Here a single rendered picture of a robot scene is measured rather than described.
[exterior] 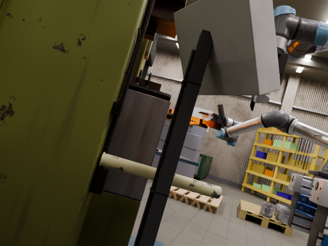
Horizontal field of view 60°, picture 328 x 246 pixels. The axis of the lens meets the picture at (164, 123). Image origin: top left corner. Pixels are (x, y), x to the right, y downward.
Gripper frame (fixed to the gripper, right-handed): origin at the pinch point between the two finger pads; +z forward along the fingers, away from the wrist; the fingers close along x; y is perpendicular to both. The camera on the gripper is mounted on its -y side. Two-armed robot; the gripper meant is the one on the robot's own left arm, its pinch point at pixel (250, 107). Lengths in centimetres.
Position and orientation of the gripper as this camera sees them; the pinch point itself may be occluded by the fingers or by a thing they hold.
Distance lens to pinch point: 99.8
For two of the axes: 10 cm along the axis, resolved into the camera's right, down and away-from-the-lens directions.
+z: -2.9, 9.6, -0.6
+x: 2.6, 1.3, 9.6
